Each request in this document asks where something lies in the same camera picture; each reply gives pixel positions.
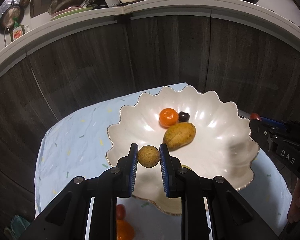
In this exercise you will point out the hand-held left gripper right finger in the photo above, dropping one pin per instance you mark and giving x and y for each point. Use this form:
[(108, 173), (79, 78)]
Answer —
[(165, 172)]

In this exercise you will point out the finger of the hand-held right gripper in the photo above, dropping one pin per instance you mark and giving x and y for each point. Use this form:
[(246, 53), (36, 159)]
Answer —
[(260, 132), (272, 122)]

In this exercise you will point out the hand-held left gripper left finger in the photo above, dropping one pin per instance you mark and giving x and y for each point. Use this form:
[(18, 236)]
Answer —
[(133, 170)]

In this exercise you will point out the oblong red cherry tomato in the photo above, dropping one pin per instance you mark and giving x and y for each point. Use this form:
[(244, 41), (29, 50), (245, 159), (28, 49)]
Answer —
[(254, 116)]

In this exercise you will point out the brown longan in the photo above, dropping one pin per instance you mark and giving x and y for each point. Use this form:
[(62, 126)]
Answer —
[(148, 156)]

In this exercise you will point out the yellow mango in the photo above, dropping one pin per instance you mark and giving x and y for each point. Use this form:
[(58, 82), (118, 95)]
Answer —
[(178, 136)]

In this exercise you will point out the white scalloped bowl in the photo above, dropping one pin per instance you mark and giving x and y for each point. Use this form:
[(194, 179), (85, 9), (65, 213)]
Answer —
[(215, 130)]

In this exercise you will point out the mandarin orange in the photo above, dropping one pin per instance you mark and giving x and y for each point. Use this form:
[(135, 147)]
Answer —
[(168, 117)]

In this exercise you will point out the dark purple plum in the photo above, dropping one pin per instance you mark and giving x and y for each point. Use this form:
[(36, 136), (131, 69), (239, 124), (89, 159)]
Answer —
[(183, 116)]

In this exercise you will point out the green round fruit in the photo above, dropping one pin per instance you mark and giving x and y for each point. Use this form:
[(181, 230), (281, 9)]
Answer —
[(187, 167)]

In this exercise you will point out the small orange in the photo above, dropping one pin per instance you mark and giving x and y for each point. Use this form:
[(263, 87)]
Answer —
[(123, 230)]

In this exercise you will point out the light blue patterned cloth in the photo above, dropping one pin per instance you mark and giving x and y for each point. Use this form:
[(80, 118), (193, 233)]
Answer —
[(72, 135)]

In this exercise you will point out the teal plastic bag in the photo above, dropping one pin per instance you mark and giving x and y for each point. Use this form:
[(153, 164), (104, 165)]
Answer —
[(17, 227)]

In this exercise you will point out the green basin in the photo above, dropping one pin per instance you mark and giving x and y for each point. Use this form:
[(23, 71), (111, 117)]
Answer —
[(75, 11)]

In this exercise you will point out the green dish soap bottle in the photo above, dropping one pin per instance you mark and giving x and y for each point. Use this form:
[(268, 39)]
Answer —
[(17, 32)]

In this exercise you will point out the hanging frying pan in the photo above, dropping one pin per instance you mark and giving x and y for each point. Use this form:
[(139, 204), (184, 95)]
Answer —
[(11, 17)]

